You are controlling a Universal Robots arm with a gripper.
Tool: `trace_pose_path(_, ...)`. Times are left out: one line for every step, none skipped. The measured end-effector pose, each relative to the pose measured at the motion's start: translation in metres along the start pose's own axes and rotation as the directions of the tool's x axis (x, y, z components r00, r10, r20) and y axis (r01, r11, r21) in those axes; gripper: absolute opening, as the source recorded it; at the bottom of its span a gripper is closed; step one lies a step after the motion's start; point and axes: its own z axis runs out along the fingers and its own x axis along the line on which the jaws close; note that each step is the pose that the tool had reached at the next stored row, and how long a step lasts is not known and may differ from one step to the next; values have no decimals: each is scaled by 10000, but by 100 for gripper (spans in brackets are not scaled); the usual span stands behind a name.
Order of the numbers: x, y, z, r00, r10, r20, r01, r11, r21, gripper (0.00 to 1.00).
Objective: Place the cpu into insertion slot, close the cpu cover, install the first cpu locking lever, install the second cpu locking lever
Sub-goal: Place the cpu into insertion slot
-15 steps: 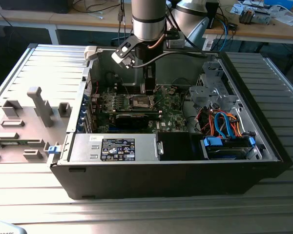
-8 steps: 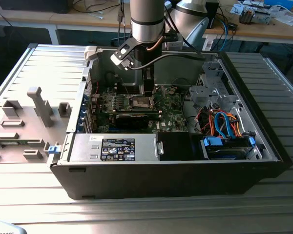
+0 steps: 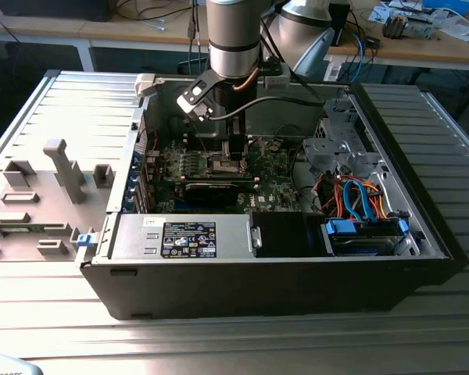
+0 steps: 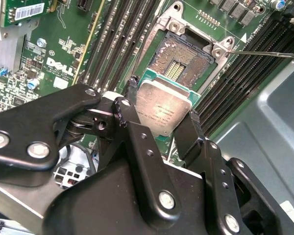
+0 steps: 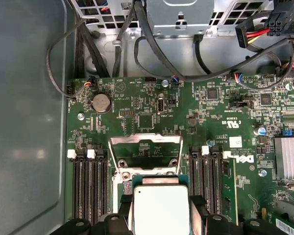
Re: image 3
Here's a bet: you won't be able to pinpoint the CPU socket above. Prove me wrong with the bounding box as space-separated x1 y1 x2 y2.
205 150 251 177

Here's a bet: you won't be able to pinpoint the beige case release handle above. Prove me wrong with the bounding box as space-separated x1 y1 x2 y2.
134 73 158 98

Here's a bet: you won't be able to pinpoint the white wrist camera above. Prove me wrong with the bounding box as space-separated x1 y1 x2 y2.
263 65 292 88
176 72 217 121

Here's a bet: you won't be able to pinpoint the blue cardboard box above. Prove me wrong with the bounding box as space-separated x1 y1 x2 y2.
421 0 469 15

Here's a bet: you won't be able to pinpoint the white plastic device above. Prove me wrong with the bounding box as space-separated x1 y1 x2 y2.
0 353 45 375

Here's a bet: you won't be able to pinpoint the blue flat data wire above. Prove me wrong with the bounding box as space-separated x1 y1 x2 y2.
353 180 378 224
342 179 363 222

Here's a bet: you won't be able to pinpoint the thin red wire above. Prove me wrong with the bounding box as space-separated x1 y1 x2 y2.
138 130 160 154

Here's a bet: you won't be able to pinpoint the blue plastic case latch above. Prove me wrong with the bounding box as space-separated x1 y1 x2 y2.
76 232 98 248

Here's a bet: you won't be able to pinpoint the green motherboard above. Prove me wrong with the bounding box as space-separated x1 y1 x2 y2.
152 136 303 215

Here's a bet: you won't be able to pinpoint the small white box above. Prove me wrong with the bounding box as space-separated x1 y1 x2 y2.
323 62 343 82

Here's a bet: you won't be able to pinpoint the metal socket cover frame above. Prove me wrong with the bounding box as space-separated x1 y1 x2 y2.
246 137 268 175

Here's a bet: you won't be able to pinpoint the black RAM slot white clips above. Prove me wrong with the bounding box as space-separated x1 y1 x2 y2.
183 141 255 152
183 134 254 144
159 170 259 184

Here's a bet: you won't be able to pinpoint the white paper sheet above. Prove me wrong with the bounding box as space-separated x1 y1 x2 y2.
437 15 469 43

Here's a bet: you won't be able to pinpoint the black PC case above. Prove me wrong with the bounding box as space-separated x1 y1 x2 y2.
80 72 469 321

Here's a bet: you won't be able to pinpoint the blue network cable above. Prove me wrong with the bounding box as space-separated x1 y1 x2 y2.
353 33 372 83

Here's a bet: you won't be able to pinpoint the grey parts rack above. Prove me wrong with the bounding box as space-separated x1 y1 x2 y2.
0 138 116 263

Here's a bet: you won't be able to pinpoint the silver power supply unit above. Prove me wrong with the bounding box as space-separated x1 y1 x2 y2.
108 212 259 261

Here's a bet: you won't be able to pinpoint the orange power wire bundle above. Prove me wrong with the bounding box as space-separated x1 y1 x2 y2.
331 177 394 220

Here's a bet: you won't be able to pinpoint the hard disk in blue carrier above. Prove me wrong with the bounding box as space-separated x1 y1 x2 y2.
322 217 410 258

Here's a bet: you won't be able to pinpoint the wooden desk white frame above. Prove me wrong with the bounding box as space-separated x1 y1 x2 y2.
322 0 469 73
0 0 210 73

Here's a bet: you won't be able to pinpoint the silver metal drive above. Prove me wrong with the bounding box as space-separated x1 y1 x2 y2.
408 11 435 40

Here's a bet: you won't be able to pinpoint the silver metal drive cage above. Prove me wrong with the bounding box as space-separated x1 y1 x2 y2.
302 97 385 173

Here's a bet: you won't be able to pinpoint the large black box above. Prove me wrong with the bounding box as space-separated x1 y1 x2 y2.
0 0 113 23

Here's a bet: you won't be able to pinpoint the thick black camera cable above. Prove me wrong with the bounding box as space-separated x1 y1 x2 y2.
208 96 326 120

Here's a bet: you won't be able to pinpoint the black graphics card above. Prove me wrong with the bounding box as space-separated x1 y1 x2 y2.
183 180 240 209

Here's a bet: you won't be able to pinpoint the green RAM stick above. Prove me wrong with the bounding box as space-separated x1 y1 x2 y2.
0 225 38 235

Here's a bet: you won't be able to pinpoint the black upright box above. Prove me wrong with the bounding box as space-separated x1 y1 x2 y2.
330 2 352 48

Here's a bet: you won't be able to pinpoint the black finned heat sink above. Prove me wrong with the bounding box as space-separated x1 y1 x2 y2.
382 9 410 40

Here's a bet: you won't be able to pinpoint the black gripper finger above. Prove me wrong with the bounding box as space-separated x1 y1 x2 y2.
226 112 248 162

